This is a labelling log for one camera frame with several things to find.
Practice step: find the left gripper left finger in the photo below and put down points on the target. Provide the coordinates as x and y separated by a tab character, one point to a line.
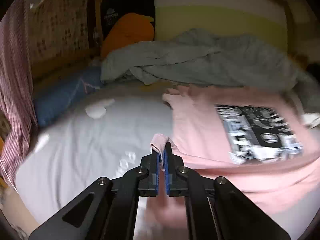
148	174

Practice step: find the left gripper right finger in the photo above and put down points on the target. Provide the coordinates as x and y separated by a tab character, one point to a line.
174	185

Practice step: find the pink t-shirt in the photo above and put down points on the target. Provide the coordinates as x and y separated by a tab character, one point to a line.
251	137

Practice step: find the grey bed sheet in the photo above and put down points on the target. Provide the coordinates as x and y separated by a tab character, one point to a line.
105	134

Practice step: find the grey-green blanket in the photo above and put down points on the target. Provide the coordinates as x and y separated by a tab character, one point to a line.
202	58

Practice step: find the blue pillow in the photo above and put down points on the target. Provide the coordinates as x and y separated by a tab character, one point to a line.
50	103

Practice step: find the orange plush toy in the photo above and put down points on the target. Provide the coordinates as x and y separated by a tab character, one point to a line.
129	29

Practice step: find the red checked curtain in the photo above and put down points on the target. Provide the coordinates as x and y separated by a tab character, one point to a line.
16	88

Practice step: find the patterned brown storage box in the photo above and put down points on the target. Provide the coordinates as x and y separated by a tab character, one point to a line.
57	31

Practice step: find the dark backpack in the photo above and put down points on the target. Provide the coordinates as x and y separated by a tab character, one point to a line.
112	10

